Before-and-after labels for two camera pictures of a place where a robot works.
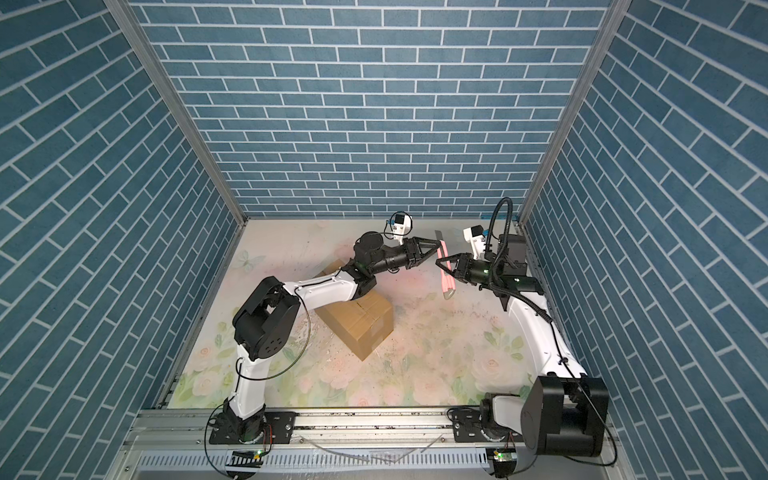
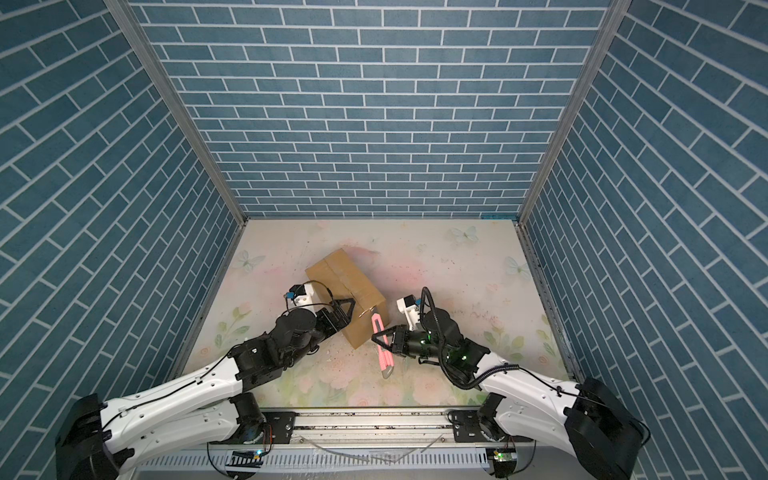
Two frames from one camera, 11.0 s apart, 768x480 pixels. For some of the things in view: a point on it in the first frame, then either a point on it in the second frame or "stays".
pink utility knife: x=447 y=276 → x=386 y=357
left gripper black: x=405 y=250 → x=339 y=315
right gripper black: x=464 y=267 → x=400 y=341
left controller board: x=244 y=458 stays
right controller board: x=504 y=461 stays
